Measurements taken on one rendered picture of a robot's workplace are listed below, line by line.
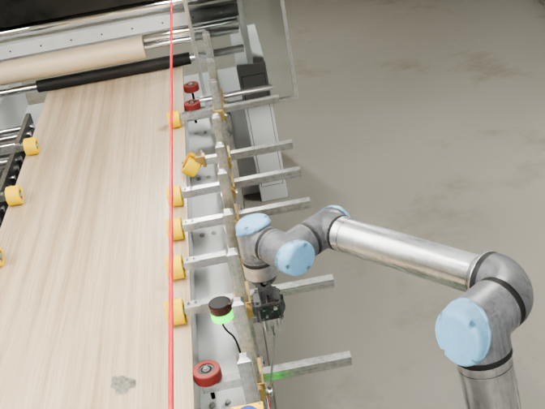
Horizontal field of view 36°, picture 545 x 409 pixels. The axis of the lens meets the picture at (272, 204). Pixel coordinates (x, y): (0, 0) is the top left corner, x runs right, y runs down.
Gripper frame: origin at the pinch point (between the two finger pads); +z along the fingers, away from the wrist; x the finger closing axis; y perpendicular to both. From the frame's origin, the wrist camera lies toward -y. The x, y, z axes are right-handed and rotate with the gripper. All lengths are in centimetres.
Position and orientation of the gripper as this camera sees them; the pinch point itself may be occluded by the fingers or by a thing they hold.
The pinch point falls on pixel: (272, 329)
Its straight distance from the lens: 233.7
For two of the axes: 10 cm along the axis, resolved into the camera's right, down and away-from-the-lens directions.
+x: 9.8, -1.9, 0.2
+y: 1.0, 4.8, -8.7
